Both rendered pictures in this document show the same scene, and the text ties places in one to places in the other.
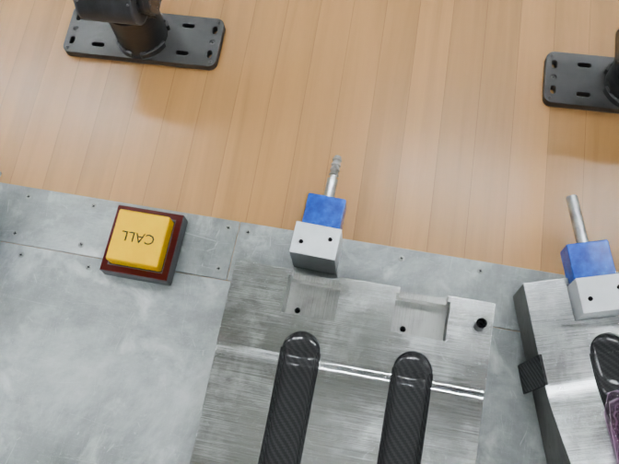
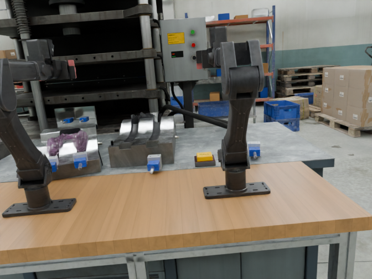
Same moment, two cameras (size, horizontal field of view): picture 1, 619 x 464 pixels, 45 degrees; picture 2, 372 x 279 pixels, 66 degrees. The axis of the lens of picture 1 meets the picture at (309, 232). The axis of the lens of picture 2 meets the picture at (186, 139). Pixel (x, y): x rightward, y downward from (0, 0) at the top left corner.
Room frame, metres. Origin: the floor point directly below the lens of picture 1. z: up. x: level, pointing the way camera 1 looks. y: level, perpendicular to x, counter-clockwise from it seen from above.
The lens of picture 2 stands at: (1.30, -0.26, 1.20)
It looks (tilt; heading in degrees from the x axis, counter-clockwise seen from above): 15 degrees down; 159
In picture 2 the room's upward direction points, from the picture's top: 4 degrees counter-clockwise
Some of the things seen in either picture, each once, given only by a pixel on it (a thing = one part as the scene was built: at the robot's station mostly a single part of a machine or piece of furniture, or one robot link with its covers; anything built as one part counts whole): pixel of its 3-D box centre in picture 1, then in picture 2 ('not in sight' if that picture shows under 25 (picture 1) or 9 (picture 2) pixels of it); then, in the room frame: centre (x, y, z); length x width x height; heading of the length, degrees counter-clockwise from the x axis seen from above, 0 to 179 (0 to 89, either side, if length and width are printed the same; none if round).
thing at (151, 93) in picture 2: not in sight; (85, 101); (-1.07, -0.18, 0.96); 1.29 x 0.83 x 0.18; 69
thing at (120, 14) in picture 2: not in sight; (74, 34); (-1.07, -0.18, 1.45); 1.29 x 0.82 x 0.19; 69
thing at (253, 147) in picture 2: not in sight; (254, 152); (0.37, 0.38, 0.83); 0.13 x 0.05 x 0.05; 148
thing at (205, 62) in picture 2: not in sight; (216, 58); (0.33, 0.25, 1.20); 0.10 x 0.07 x 0.07; 71
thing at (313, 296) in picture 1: (312, 298); (152, 146); (0.19, 0.01, 0.87); 0.05 x 0.05 x 0.04; 69
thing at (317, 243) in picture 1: (325, 208); (153, 166); (0.30, -0.02, 0.83); 0.13 x 0.05 x 0.05; 157
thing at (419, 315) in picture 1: (419, 317); (126, 148); (0.15, -0.09, 0.87); 0.05 x 0.05 x 0.04; 69
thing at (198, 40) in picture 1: (136, 20); (235, 179); (0.58, 0.16, 0.84); 0.20 x 0.07 x 0.08; 71
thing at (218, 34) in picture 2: not in sight; (219, 45); (0.41, 0.21, 1.24); 0.12 x 0.09 x 0.12; 161
